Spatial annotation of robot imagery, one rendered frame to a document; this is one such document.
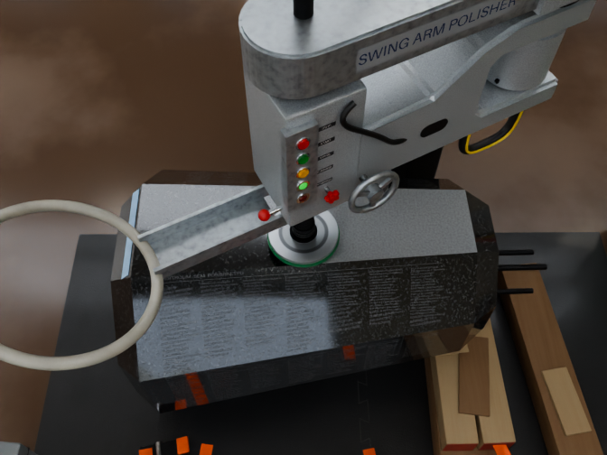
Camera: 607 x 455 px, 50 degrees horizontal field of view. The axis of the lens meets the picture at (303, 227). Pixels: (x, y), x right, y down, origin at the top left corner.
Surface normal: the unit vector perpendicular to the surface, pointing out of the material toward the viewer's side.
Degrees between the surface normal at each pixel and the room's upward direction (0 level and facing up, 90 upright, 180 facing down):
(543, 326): 0
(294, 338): 45
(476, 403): 0
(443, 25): 90
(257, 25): 0
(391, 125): 90
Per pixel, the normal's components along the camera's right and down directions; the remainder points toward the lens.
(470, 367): 0.00, -0.53
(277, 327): 0.06, 0.22
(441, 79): -0.56, -0.15
